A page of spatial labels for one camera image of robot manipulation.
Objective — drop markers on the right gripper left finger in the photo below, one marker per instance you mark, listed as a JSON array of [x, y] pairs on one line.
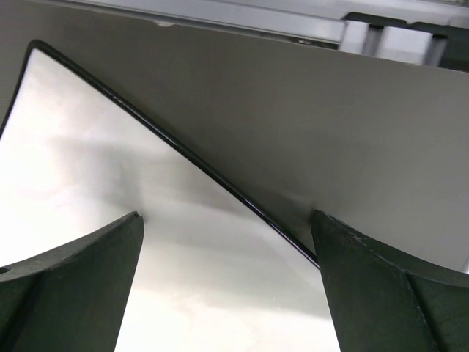
[[72, 297]]

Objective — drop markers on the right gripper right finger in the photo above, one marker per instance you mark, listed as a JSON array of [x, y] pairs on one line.
[[383, 299]]

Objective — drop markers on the white square plate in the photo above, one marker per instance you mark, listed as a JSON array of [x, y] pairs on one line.
[[215, 273]]

